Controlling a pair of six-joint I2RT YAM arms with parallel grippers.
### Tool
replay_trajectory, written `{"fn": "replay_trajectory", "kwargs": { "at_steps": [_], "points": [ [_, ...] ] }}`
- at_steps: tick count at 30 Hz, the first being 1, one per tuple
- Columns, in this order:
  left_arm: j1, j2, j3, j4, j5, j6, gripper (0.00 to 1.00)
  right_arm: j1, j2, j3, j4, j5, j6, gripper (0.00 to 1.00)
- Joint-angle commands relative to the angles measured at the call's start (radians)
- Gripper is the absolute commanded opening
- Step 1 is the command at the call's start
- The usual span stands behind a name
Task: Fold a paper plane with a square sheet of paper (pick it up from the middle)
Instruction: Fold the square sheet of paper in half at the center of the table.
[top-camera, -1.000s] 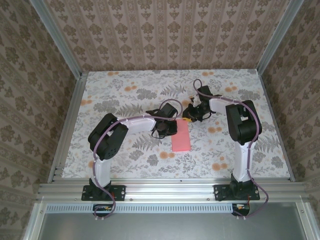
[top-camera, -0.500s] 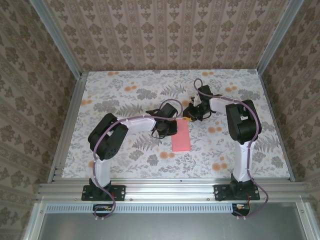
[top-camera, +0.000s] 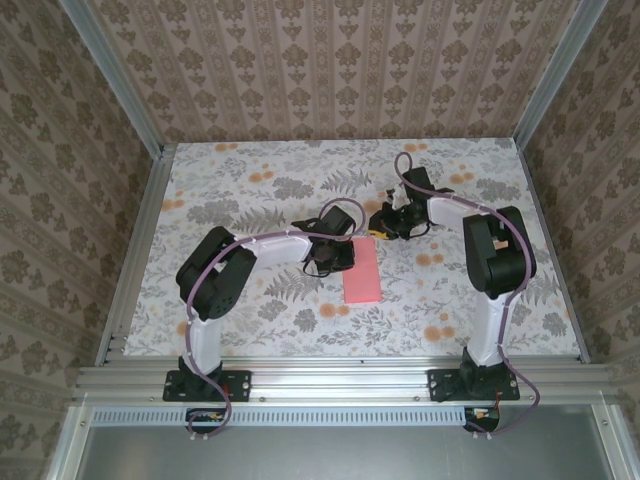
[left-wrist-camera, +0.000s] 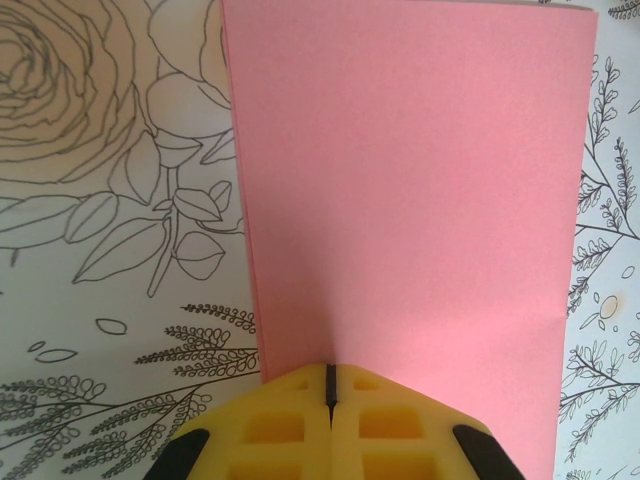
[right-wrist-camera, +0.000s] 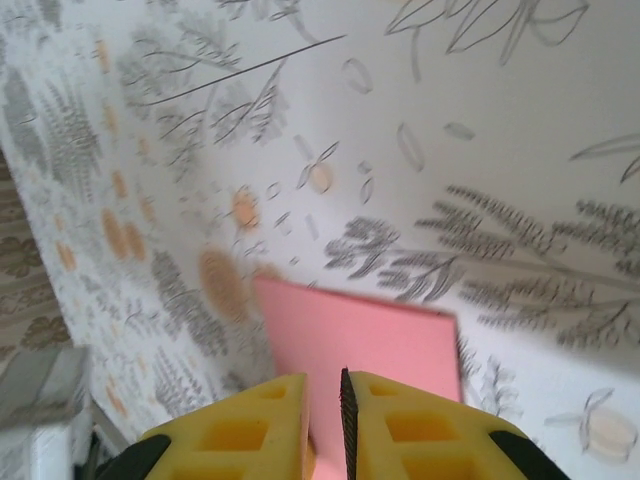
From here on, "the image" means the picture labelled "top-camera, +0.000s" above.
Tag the pink paper sheet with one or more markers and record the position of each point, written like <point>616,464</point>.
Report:
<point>362,275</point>

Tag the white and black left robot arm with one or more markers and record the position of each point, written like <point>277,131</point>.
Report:
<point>215,280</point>

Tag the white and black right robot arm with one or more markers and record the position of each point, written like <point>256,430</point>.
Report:
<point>500,255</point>

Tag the grey metal sheet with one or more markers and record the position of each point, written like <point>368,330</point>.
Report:
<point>340,455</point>

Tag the floral patterned table cover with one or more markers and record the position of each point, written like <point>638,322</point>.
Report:
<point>250,165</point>

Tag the white right camera bracket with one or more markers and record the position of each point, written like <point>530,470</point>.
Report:
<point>399,197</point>

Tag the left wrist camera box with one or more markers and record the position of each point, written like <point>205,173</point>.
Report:
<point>337,220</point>

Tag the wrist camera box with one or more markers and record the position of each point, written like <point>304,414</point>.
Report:
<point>417,180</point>
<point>337,220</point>

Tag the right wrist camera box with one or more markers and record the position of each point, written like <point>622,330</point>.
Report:
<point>417,180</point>

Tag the aluminium cross rail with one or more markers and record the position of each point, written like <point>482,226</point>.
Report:
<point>340,382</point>

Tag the aluminium side rail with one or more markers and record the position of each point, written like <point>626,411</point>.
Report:
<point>537,200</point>
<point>150,210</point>

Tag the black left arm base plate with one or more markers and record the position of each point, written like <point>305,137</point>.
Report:
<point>240,385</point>

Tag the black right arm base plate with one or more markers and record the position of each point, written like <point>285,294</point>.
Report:
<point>510,387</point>

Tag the aluminium frame post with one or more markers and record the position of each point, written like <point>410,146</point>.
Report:
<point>115,75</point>
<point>555,75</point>

